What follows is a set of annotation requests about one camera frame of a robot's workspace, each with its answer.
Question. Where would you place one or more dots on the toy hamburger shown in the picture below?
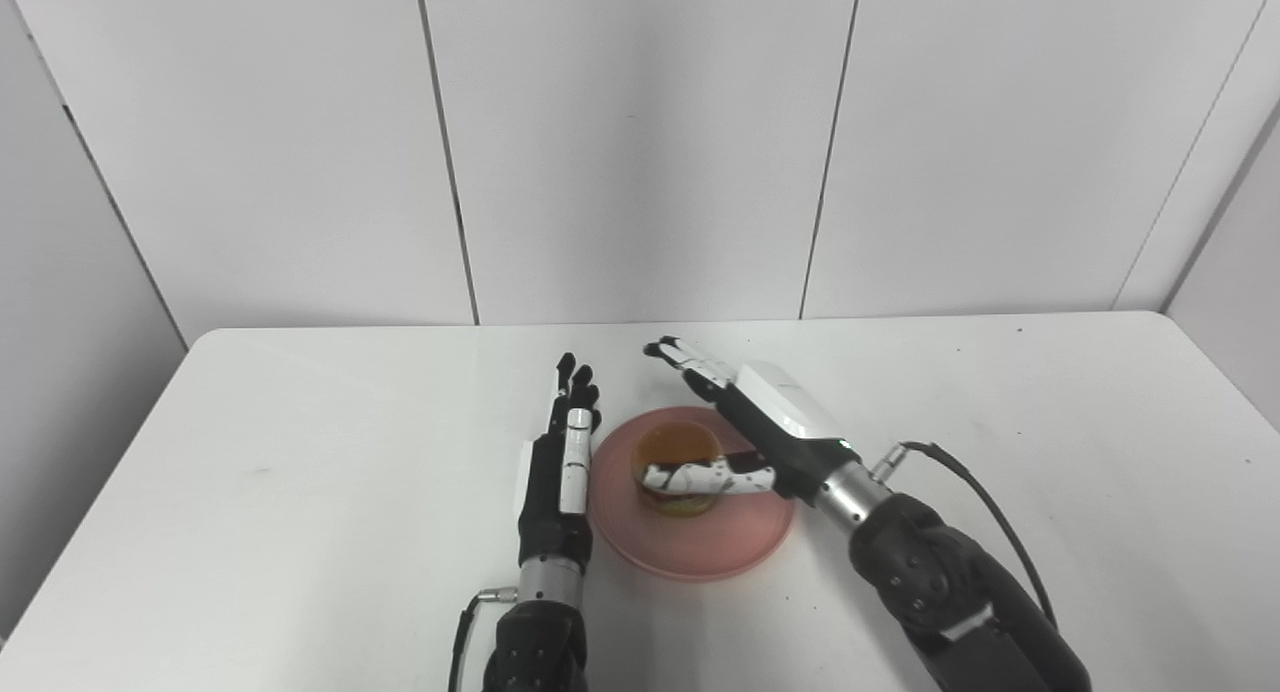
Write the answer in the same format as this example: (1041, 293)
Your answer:
(677, 452)

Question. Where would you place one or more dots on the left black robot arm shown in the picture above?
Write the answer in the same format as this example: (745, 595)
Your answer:
(540, 632)

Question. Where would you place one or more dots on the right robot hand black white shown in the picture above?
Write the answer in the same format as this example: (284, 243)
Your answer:
(760, 422)

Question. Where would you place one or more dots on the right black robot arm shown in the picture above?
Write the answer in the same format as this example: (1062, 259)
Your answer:
(940, 582)

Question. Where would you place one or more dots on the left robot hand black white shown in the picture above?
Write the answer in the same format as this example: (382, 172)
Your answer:
(560, 472)

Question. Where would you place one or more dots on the pink plastic plate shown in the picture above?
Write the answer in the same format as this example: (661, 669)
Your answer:
(700, 532)

